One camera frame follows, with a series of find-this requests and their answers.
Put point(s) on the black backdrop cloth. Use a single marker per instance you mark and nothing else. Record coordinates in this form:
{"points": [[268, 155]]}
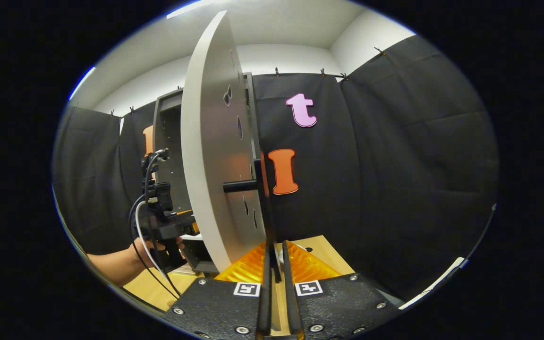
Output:
{"points": [[395, 165]]}

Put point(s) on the white flat panel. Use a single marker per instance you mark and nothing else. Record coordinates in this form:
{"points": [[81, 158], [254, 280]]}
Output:
{"points": [[442, 276]]}

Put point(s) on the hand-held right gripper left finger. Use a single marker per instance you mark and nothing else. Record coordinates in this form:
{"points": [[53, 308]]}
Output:
{"points": [[265, 302]]}

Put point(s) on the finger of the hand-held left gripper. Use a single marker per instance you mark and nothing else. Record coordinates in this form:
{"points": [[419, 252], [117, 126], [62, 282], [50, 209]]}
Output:
{"points": [[195, 226]]}

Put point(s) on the row of black cloth clips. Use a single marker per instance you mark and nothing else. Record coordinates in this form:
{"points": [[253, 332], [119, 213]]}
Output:
{"points": [[276, 72]]}

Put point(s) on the beige cabinet door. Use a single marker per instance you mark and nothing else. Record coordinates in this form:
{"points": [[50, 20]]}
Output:
{"points": [[206, 141]]}

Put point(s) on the dark grey cabinet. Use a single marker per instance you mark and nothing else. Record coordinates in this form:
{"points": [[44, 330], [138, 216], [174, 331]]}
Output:
{"points": [[173, 141]]}

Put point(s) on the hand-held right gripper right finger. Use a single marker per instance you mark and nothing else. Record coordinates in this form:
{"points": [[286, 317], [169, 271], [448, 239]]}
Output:
{"points": [[290, 302]]}

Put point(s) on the ceiling light panel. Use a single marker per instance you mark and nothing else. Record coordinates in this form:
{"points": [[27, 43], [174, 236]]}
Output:
{"points": [[184, 8], [82, 82]]}

